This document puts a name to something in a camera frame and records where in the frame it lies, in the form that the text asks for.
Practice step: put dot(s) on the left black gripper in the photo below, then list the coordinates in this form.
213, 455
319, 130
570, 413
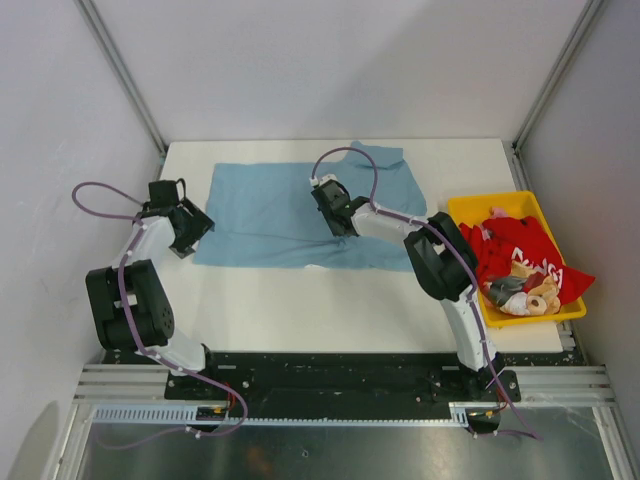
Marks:
200, 226

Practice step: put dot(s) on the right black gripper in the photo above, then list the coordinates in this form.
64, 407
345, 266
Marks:
335, 231

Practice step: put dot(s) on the light blue t shirt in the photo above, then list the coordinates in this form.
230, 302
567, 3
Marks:
266, 217

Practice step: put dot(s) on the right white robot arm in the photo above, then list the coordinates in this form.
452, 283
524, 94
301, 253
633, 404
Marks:
442, 261

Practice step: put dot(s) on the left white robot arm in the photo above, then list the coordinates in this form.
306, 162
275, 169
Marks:
130, 307

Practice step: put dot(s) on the yellow plastic bin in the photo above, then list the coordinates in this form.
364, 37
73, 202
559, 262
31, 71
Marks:
474, 210

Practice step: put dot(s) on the red printed t shirt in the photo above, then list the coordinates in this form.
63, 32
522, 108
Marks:
520, 271

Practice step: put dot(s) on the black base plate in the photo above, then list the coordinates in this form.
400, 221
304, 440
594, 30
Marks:
345, 385

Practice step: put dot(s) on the aluminium frame rail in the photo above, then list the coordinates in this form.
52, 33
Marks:
141, 384

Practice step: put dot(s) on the right aluminium corner post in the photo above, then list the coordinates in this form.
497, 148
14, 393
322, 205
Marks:
569, 52

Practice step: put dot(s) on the aluminium corner post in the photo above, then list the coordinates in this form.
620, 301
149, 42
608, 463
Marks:
105, 41
569, 52

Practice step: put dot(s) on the grey slotted cable duct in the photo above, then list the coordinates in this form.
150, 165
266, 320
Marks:
454, 415

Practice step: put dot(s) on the left aluminium corner post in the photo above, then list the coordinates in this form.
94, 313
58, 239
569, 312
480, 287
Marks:
105, 41

